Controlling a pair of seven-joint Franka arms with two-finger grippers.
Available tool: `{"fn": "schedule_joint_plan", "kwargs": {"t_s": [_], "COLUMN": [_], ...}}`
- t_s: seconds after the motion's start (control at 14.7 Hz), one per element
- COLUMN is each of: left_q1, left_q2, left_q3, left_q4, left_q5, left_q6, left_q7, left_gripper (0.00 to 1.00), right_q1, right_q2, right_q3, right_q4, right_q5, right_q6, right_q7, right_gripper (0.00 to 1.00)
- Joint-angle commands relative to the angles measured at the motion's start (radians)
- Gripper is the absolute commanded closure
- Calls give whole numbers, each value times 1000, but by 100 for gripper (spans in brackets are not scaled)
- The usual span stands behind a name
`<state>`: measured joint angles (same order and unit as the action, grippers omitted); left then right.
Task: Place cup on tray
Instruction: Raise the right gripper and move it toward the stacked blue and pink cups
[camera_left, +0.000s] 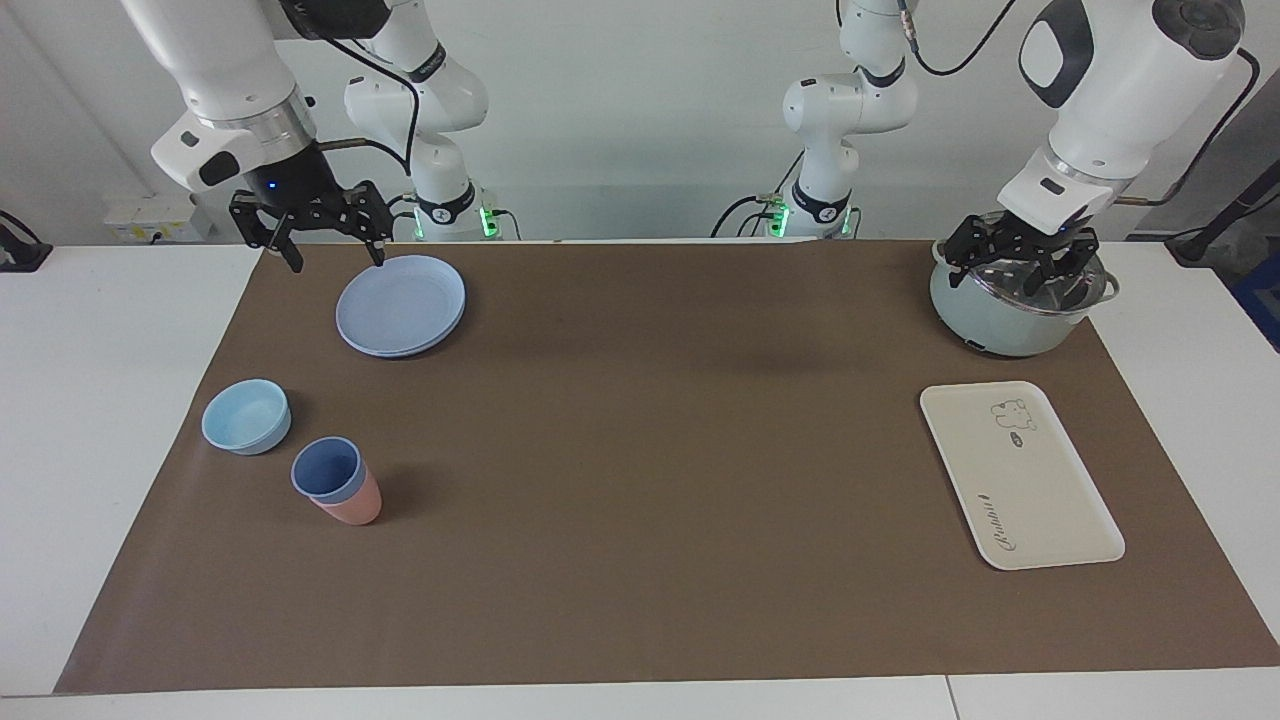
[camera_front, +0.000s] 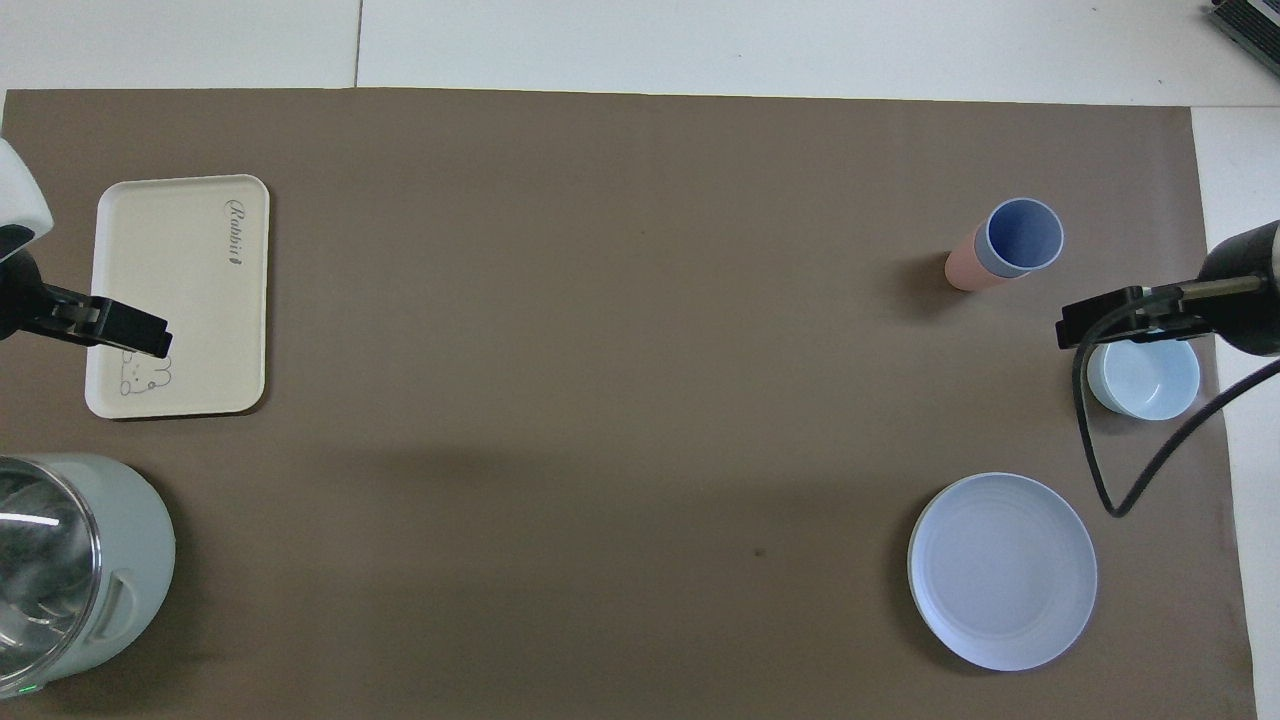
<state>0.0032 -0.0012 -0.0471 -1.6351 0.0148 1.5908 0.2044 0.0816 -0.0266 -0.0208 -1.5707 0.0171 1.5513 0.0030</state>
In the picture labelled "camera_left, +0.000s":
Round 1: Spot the brown table mat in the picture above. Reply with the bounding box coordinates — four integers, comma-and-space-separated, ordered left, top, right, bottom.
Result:
55, 238, 1280, 695

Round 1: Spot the black left arm upper cable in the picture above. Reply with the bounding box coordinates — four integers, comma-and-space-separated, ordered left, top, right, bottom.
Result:
895, 0, 1017, 77

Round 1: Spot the black left arm gripper cable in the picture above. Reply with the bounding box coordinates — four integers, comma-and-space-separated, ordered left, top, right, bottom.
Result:
1115, 48, 1260, 208

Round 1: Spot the blue crate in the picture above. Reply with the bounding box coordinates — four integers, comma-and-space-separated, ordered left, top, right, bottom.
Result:
1232, 250, 1280, 353

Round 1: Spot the black arm gripper cable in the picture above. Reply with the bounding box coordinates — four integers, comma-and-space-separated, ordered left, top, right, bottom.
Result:
292, 20, 422, 181
1115, 48, 1260, 208

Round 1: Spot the dark blue plastic cup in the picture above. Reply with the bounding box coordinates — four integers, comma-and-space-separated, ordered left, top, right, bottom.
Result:
291, 437, 364, 504

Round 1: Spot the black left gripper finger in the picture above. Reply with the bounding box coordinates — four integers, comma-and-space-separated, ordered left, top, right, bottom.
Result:
1019, 234, 1100, 302
944, 217, 1007, 292

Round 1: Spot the black left arm base cable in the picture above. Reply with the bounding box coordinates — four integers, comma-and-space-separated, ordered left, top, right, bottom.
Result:
710, 150, 805, 239

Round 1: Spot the black right arm gripper cable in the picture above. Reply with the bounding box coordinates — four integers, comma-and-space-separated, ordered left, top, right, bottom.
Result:
292, 20, 422, 181

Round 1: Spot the black clamp mount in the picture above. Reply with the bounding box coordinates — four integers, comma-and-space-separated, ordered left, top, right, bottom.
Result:
0, 210, 53, 273

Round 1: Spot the white power strip box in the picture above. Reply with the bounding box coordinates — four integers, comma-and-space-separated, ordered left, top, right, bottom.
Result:
103, 193, 214, 245

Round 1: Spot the pale green cooking pot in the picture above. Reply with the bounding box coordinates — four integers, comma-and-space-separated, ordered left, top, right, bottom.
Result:
929, 212, 1121, 358

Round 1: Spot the cream tray with bear print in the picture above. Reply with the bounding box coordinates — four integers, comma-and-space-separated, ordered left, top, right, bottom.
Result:
919, 380, 1126, 571

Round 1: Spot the light blue bowl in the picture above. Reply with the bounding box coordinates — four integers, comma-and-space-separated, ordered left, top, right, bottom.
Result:
201, 378, 292, 456

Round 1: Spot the periwinkle blue plate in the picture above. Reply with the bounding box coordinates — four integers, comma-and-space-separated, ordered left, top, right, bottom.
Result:
335, 255, 467, 359

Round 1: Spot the pink plastic cup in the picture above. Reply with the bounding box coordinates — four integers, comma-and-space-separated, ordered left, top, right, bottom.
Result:
306, 465, 383, 526

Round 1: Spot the black stand pole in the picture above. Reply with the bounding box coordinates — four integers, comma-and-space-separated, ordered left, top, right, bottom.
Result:
1165, 165, 1280, 267

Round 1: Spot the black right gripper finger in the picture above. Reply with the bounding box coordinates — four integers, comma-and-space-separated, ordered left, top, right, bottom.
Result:
320, 181, 392, 267
230, 191, 305, 275

